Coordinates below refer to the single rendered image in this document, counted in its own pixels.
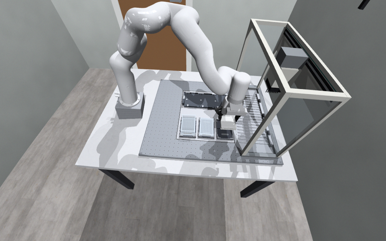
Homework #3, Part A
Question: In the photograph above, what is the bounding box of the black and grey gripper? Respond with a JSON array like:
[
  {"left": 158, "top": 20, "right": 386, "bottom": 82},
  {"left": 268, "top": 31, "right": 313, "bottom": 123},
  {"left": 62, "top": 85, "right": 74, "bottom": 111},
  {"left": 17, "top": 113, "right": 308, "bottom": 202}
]
[{"left": 215, "top": 96, "right": 241, "bottom": 122}]

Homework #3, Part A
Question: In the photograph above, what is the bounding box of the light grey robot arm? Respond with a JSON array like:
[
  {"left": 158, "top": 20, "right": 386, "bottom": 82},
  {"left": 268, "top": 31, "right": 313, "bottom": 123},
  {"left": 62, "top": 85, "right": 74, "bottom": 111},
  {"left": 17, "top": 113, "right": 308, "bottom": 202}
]
[{"left": 109, "top": 2, "right": 251, "bottom": 116}]

